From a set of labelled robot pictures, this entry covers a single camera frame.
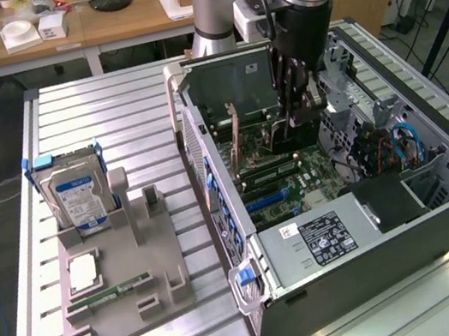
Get green motherboard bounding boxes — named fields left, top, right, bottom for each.
left=201, top=83, right=356, bottom=238

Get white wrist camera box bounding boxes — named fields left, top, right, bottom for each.
left=230, top=0, right=279, bottom=48

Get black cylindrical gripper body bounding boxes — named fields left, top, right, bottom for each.
left=265, top=0, right=345, bottom=78

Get silver CPU chip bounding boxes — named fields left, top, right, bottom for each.
left=65, top=253, right=104, bottom=294

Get green graphics card silver bracket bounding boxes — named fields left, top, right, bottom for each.
left=219, top=87, right=328, bottom=187

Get open black PC case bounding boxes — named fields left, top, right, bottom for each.
left=159, top=0, right=449, bottom=336

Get black expansion slot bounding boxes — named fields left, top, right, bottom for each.
left=240, top=182, right=294, bottom=204

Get blue data wire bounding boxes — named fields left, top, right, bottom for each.
left=388, top=118, right=430, bottom=171

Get green RAM stick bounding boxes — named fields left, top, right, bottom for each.
left=238, top=158, right=302, bottom=192
left=63, top=272, right=155, bottom=314

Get perforated metal drive cage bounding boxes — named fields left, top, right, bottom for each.
left=306, top=63, right=376, bottom=147

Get grey disk bay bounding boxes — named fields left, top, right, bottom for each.
left=396, top=152, right=449, bottom=216

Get blue expansion slot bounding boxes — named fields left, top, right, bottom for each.
left=242, top=187, right=298, bottom=213

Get hard disk with blue carrier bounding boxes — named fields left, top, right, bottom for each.
left=20, top=141, right=127, bottom=248

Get blue case release latch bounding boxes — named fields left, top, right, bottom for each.
left=233, top=267, right=258, bottom=291

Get black and red wire bundle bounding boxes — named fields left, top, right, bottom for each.
left=350, top=125, right=400, bottom=180

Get silver chipset heatsink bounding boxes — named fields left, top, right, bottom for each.
left=303, top=189, right=332, bottom=209

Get white square tape holder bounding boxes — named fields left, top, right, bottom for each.
left=0, top=16, right=45, bottom=57

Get white paper sheets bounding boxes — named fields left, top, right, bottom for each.
left=157, top=0, right=197, bottom=24

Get small white box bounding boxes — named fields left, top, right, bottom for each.
left=34, top=10, right=71, bottom=43

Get grey plastic parts rack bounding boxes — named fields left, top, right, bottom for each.
left=34, top=157, right=207, bottom=336

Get black plastic shroud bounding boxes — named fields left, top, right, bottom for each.
left=347, top=166, right=432, bottom=239

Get grey power supply unit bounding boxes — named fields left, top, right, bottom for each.
left=252, top=188, right=391, bottom=293

